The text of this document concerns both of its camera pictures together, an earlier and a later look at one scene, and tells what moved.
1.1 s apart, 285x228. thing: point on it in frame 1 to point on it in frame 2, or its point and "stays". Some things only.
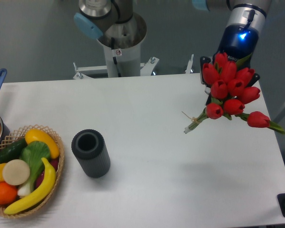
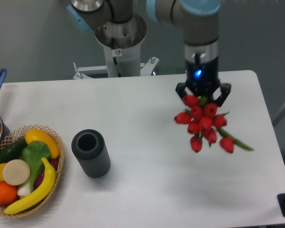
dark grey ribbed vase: (89, 147) stays
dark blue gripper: (238, 41) to (203, 79)
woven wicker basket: (19, 134) stays
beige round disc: (16, 172) stays
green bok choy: (35, 153) stays
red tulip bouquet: (230, 90) to (203, 121)
